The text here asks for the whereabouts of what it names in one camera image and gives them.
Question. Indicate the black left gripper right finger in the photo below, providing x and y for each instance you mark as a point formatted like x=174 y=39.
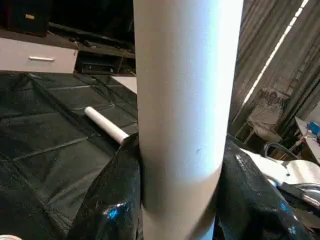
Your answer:
x=255 y=205

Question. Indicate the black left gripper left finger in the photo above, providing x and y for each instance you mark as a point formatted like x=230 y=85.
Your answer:
x=110 y=200

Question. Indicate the white plastic table leg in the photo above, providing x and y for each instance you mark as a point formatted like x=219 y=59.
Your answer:
x=107 y=125
x=185 y=100

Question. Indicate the black work mat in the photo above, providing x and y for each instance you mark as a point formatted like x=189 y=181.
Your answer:
x=45 y=150

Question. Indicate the white draped chair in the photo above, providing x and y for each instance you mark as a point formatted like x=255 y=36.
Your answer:
x=267 y=112

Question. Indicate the white flat panel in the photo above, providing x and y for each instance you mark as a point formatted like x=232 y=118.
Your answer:
x=125 y=84

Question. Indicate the grey curtain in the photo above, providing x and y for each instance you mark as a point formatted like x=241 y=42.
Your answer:
x=280 y=50

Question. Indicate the white drawer unit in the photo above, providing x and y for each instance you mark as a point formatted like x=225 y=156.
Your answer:
x=35 y=56

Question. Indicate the black speaker box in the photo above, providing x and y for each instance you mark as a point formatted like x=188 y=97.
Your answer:
x=27 y=15

